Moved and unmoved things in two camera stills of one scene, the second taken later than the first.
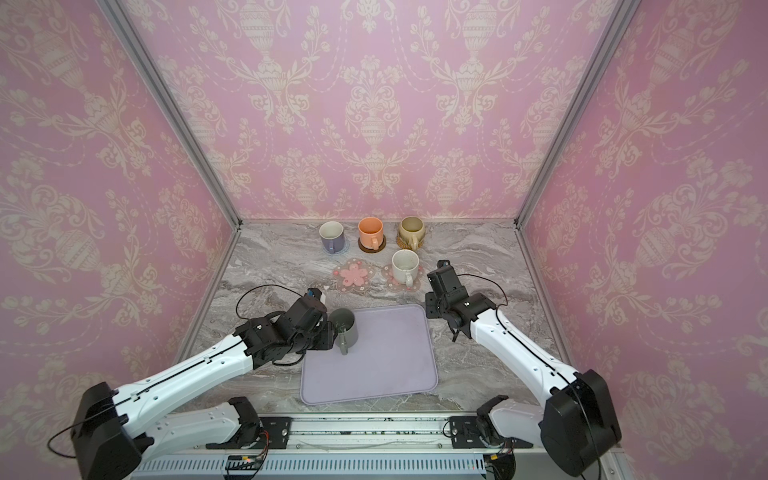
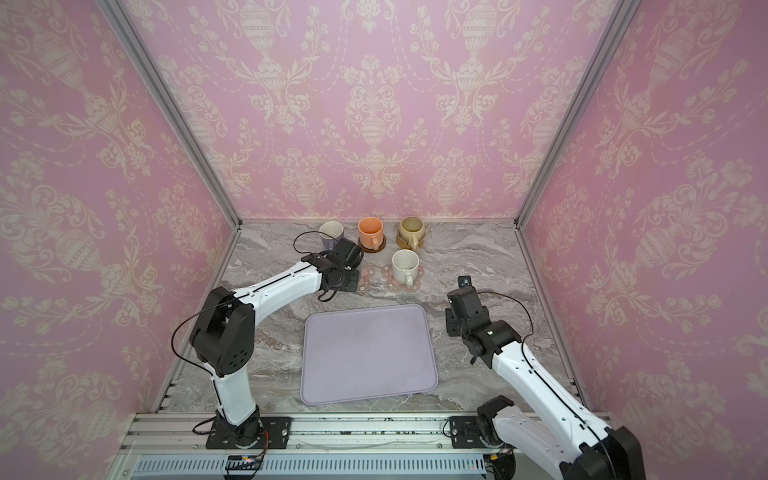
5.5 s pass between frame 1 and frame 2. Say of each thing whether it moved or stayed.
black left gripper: moved
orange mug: stayed
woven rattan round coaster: stayed
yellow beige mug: stayed
